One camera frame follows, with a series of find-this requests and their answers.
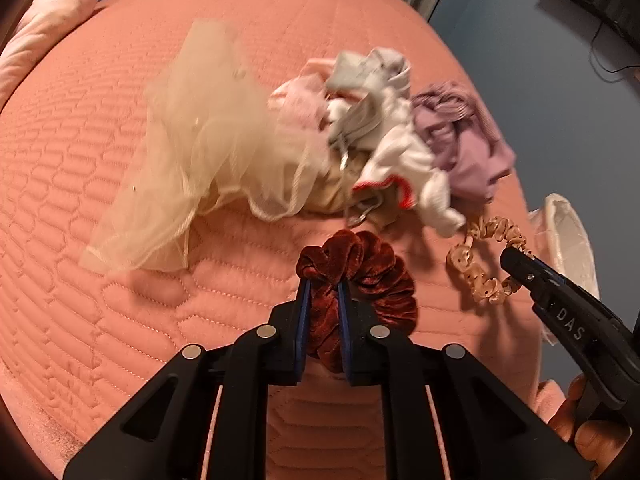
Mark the person's right hand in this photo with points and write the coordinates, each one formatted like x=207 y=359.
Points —
x=596 y=441

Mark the white sock red trim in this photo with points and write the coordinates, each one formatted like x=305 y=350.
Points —
x=402 y=159

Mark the grey sock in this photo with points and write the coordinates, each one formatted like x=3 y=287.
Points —
x=370 y=96

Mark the white lined trash bin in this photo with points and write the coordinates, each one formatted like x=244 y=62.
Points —
x=562 y=242

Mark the purple cloth garment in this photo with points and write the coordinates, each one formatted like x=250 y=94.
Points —
x=464 y=139

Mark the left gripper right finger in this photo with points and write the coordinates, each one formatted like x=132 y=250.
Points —
x=445 y=415

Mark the beige polka dot scrunchie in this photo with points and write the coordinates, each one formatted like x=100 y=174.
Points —
x=485 y=287

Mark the light pink cloth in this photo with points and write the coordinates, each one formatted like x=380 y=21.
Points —
x=302 y=102

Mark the pink pillow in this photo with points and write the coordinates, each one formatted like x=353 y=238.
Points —
x=44 y=24

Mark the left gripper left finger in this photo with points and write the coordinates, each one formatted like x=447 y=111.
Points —
x=203 y=415

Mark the cream tulle veil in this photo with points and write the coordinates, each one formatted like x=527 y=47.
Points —
x=210 y=139

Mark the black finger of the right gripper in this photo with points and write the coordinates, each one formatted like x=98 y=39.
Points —
x=606 y=351

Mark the pink quilted bed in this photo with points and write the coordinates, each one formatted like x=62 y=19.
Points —
x=76 y=345

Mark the beige cloth item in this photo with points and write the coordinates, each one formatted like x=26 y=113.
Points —
x=332 y=193

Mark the dark red velvet scrunchie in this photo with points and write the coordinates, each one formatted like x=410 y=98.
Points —
x=376 y=276

